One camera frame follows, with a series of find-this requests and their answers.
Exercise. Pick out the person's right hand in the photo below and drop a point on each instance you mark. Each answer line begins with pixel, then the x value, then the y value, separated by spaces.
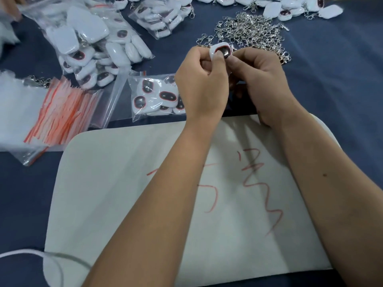
pixel 264 86

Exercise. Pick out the person's left hand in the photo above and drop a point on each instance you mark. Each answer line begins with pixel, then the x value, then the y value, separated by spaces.
pixel 197 86

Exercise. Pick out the person's left thumb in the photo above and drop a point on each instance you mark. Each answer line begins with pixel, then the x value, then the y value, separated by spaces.
pixel 220 67

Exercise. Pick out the person's right thumb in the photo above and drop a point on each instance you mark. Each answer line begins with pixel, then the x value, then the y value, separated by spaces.
pixel 235 64

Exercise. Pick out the person's left forearm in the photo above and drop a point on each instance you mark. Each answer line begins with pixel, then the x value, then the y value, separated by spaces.
pixel 155 206

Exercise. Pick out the person's right forearm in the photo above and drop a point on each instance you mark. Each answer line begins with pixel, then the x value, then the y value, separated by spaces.
pixel 335 191

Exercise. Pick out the pile of silver clasps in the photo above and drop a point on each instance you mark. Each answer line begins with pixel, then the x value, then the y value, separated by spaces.
pixel 254 31

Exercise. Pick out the small bag of white tags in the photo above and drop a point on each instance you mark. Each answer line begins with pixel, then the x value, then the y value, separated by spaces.
pixel 154 95

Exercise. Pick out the pile of loose white tags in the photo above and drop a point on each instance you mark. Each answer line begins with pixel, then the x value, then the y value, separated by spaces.
pixel 278 4

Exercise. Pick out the medium bag of white tags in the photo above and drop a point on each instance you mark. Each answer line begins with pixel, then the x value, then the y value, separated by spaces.
pixel 163 14

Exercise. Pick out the dark blue table cloth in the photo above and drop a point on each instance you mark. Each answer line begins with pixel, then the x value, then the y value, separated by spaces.
pixel 338 71

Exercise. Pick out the large bag of white tags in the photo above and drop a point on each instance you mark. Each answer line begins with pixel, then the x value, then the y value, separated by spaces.
pixel 95 44

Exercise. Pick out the white mat with red marks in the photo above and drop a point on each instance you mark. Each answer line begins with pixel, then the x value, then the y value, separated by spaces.
pixel 125 182

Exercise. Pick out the stack of red-striped zip bags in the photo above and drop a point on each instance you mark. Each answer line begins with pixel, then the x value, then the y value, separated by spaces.
pixel 65 113

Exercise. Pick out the white translucent plastic bag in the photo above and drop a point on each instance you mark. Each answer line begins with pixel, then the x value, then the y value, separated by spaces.
pixel 18 113

